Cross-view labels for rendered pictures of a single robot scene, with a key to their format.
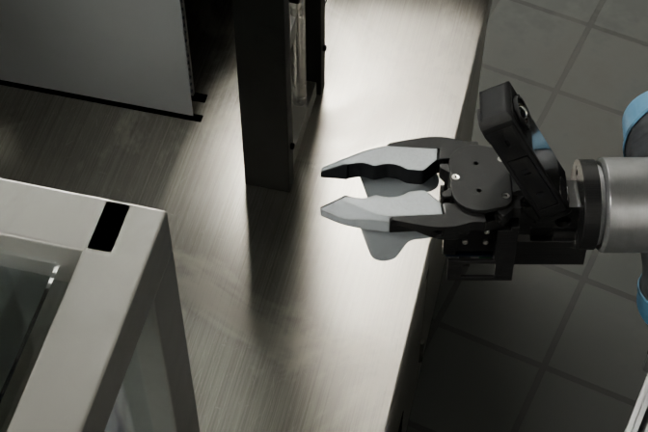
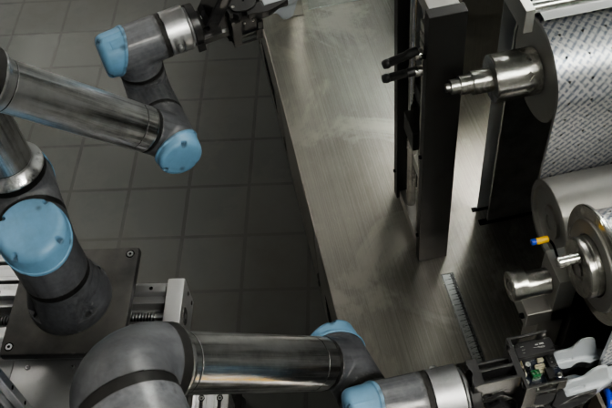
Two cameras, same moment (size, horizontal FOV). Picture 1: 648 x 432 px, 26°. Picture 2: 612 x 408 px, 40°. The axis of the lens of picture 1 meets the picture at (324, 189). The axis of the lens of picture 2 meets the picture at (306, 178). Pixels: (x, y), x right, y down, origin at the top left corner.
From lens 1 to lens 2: 1.78 m
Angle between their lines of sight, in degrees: 75
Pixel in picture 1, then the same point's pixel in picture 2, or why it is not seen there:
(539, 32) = not seen: outside the picture
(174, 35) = (489, 160)
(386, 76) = (385, 283)
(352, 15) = (433, 320)
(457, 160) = not seen: outside the picture
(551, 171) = not seen: outside the picture
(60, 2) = not seen: hidden behind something
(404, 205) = not seen: outside the picture
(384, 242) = not seen: outside the picture
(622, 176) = (175, 10)
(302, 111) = (413, 223)
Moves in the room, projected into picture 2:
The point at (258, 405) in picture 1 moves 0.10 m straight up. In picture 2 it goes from (344, 98) to (341, 62)
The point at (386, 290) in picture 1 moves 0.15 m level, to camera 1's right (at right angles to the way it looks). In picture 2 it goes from (316, 165) to (243, 195)
